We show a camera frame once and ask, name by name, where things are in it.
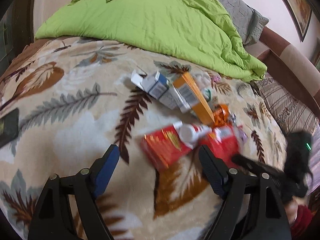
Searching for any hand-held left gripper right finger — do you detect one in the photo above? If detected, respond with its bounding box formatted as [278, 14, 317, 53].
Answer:
[198, 144, 293, 240]

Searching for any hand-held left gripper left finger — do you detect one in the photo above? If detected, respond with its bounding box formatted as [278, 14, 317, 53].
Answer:
[27, 144, 120, 240]

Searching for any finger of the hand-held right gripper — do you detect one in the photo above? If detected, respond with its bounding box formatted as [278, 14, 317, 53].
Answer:
[231, 154, 287, 188]

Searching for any red snack packet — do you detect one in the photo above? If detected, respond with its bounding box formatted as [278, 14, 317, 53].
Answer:
[200, 125, 242, 165]

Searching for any white plastic tube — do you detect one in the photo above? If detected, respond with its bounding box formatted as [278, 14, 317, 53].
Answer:
[172, 121, 213, 143]

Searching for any red carton box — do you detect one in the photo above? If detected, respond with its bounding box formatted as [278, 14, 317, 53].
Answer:
[141, 126, 198, 172]

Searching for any person's right forearm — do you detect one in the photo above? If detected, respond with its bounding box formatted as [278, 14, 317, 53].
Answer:
[285, 199, 315, 240]

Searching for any purple wrapper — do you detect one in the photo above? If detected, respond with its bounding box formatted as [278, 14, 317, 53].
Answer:
[236, 126, 248, 143]

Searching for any striped brown cushion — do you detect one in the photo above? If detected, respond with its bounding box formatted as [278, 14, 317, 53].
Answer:
[252, 77, 320, 135]

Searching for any orange crumpled wrapper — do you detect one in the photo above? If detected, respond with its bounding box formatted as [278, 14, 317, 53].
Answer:
[211, 104, 230, 128]

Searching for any leaf print blanket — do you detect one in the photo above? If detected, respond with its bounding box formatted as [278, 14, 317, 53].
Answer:
[0, 36, 295, 240]

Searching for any orange white carton box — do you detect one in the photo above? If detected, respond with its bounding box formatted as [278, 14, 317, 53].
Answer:
[173, 72, 216, 125]

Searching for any white plastic bag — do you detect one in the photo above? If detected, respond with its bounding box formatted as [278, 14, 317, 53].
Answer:
[195, 72, 213, 99]

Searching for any blue white carton box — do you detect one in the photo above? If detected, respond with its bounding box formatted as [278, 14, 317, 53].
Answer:
[130, 69, 180, 110]

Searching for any brown beige bed headboard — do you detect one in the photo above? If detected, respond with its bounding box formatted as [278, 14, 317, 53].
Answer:
[259, 26, 320, 120]

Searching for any black phone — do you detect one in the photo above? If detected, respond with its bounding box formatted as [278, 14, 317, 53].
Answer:
[0, 108, 20, 148]

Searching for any green comforter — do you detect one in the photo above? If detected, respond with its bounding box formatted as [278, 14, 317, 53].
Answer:
[34, 0, 268, 82]

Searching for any grey quilted pillow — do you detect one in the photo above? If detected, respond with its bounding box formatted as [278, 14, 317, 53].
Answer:
[197, 0, 269, 47]

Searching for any glass wardrobe door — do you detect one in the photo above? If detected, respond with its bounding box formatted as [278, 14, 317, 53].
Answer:
[0, 5, 23, 68]

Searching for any framed wall picture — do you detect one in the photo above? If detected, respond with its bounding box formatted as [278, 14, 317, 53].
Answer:
[271, 0, 314, 43]

